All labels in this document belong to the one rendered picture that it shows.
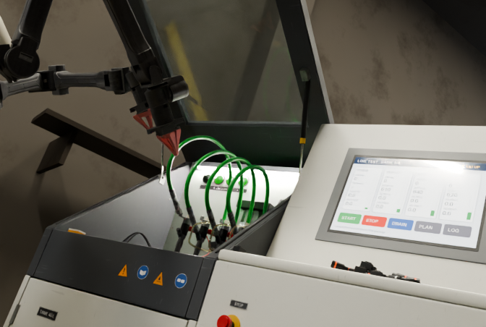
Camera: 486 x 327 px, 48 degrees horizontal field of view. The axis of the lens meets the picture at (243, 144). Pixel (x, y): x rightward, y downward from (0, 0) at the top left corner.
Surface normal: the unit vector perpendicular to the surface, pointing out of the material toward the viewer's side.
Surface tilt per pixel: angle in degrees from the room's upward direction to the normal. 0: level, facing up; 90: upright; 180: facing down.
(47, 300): 90
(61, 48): 90
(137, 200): 90
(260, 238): 90
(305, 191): 76
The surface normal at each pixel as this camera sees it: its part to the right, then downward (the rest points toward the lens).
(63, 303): -0.48, -0.46
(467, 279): -0.40, -0.65
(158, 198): 0.83, 0.04
